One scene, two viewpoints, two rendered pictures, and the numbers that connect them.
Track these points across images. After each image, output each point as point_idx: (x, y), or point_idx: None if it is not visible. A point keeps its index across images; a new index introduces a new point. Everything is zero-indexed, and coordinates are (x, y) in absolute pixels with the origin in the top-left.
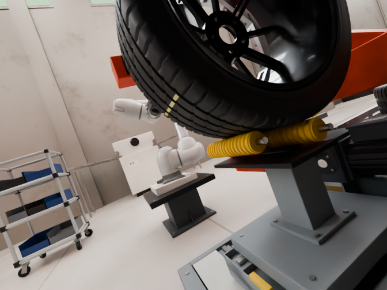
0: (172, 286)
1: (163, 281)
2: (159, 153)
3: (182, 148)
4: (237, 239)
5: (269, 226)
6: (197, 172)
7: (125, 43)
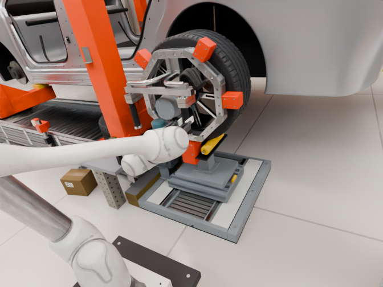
0: (240, 252)
1: (241, 263)
2: (114, 252)
3: (94, 230)
4: (223, 181)
5: (211, 175)
6: None
7: (245, 92)
